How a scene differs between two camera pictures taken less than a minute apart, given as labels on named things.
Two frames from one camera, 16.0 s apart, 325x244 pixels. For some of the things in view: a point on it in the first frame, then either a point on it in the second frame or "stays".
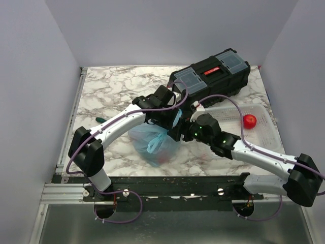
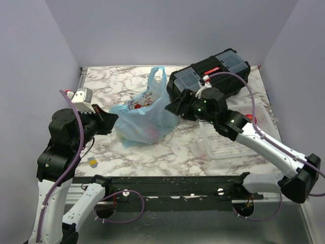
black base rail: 179,193 stays
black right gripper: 182,127 → 188,96
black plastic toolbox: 224,74 stays
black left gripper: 167,124 → 107,121
